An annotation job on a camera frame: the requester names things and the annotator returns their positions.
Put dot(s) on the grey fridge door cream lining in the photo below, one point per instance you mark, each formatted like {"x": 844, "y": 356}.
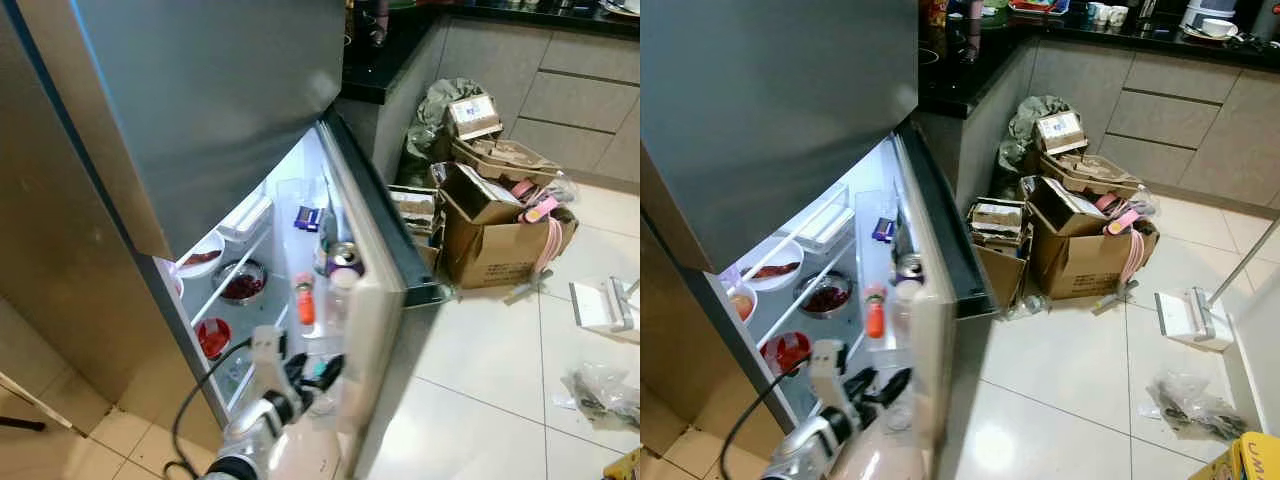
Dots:
{"x": 945, "y": 300}
{"x": 385, "y": 260}

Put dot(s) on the grey steel fridge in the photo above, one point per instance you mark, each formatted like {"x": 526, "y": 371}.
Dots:
{"x": 680, "y": 330}
{"x": 60, "y": 250}

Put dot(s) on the orange bottle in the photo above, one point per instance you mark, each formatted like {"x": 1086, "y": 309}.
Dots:
{"x": 875, "y": 312}
{"x": 304, "y": 300}

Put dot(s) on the clear bottle white cap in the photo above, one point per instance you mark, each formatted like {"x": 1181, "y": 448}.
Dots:
{"x": 342, "y": 300}
{"x": 906, "y": 315}

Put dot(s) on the steel bowl red food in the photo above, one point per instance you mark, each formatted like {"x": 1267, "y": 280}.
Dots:
{"x": 242, "y": 285}
{"x": 825, "y": 297}

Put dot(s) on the drink can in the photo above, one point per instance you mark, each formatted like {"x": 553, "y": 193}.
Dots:
{"x": 909, "y": 268}
{"x": 345, "y": 262}

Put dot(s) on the white bowl red food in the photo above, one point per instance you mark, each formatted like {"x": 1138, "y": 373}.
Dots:
{"x": 772, "y": 270}
{"x": 200, "y": 258}

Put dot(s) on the small blue box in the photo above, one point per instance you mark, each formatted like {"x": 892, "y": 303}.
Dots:
{"x": 885, "y": 230}
{"x": 309, "y": 218}

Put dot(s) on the clear food container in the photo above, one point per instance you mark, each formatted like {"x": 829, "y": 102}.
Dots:
{"x": 822, "y": 220}
{"x": 245, "y": 218}

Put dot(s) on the small cardboard box of papers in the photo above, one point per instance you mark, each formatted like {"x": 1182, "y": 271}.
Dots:
{"x": 413, "y": 210}
{"x": 1000, "y": 222}

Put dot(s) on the large open cardboard box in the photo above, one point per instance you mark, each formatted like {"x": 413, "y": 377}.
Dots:
{"x": 1075, "y": 265}
{"x": 490, "y": 255}

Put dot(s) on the yellow cardboard box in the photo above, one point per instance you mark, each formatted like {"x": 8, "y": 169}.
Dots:
{"x": 625, "y": 467}
{"x": 1245, "y": 460}

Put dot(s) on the clear plastic bag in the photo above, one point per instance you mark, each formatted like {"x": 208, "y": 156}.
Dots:
{"x": 605, "y": 395}
{"x": 1195, "y": 405}

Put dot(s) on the flat cardboard box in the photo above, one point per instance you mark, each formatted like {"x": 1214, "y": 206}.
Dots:
{"x": 1095, "y": 172}
{"x": 505, "y": 160}

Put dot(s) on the grey green trash bag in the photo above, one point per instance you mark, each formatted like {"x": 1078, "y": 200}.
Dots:
{"x": 430, "y": 115}
{"x": 1015, "y": 130}

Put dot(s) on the grey freezer door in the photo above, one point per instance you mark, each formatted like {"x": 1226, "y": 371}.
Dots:
{"x": 780, "y": 110}
{"x": 200, "y": 100}

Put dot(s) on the small labelled cardboard box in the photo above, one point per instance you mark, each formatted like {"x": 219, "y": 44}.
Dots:
{"x": 474, "y": 115}
{"x": 1060, "y": 132}

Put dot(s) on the grey kitchen cabinets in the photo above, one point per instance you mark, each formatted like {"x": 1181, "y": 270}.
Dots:
{"x": 1180, "y": 120}
{"x": 580, "y": 100}

